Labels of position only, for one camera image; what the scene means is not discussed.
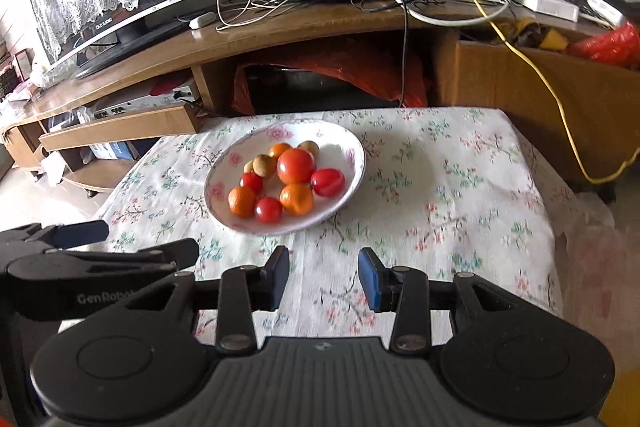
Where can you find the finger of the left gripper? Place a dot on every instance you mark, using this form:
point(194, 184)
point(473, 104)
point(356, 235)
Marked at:
point(58, 236)
point(181, 254)

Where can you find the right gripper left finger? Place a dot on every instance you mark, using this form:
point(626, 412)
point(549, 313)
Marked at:
point(244, 290)

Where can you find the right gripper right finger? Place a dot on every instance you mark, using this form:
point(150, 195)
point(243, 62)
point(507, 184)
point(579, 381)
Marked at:
point(402, 291)

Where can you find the mandarin orange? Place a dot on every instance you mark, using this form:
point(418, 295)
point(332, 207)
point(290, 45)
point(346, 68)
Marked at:
point(297, 199)
point(241, 202)

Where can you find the small red tomato front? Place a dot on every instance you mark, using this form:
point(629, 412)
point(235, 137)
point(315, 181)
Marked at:
point(268, 209)

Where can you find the small red tomato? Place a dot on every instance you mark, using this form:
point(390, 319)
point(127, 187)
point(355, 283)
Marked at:
point(268, 209)
point(254, 182)

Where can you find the small red tomato left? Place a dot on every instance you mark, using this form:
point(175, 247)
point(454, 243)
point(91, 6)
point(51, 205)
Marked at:
point(254, 182)

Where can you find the floral tablecloth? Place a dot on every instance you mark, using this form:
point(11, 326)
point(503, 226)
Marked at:
point(444, 191)

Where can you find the large red tomato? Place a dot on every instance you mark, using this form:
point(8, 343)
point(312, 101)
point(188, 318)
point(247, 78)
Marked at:
point(295, 166)

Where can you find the small orange in plate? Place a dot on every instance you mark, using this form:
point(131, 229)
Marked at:
point(278, 149)

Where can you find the floral white plate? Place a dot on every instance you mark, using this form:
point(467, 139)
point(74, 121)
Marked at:
point(339, 149)

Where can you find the white set-top box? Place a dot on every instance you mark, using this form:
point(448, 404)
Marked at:
point(146, 95)

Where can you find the red cloth under cabinet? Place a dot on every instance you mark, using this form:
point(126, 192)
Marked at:
point(331, 73)

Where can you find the wooden tv cabinet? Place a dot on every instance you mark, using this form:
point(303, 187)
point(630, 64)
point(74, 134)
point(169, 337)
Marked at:
point(582, 115)

